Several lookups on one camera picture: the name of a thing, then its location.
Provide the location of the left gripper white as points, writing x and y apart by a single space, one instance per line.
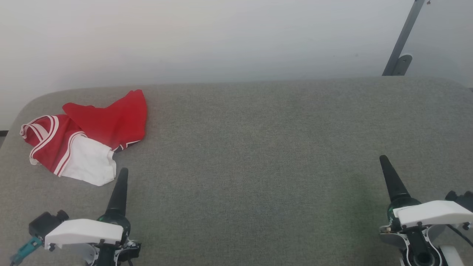
85 231

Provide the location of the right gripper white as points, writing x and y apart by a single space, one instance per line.
432 212

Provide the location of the red and white shirt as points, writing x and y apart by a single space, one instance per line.
111 118

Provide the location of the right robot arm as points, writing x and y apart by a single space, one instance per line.
453 256

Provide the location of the grey metal pole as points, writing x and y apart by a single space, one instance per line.
404 33

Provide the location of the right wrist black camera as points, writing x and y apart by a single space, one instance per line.
462 199

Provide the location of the wrist black camera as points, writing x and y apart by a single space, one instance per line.
462 199
46 222

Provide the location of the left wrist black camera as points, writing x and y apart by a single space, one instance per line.
46 222

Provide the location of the grey metal bracket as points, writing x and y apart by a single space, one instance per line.
404 64

